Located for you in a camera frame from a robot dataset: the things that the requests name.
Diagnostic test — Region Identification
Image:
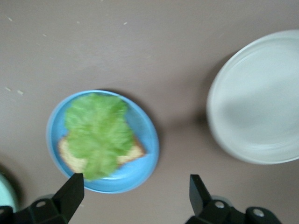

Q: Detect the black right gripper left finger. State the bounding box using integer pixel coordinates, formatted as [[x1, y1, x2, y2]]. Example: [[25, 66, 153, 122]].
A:
[[0, 173, 85, 224]]

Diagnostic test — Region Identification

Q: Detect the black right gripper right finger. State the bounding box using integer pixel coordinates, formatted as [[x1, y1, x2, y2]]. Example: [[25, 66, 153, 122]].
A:
[[184, 174, 283, 224]]

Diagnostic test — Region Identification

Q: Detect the brown bread slice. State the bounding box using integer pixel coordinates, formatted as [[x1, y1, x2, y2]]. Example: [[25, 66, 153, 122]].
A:
[[57, 134, 148, 173]]

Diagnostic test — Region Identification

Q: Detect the green lettuce leaf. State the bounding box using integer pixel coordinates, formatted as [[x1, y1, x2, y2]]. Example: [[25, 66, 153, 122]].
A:
[[64, 91, 141, 182]]

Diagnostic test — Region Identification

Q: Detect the pale green round plate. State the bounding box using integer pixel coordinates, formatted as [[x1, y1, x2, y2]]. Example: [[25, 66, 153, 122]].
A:
[[0, 172, 20, 211]]

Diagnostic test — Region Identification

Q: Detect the blue round plate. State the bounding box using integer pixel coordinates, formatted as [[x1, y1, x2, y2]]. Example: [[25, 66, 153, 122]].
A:
[[45, 89, 160, 195]]

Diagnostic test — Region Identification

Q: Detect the beige round plate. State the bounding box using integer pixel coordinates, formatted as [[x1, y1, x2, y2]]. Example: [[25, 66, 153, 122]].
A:
[[206, 28, 299, 165]]

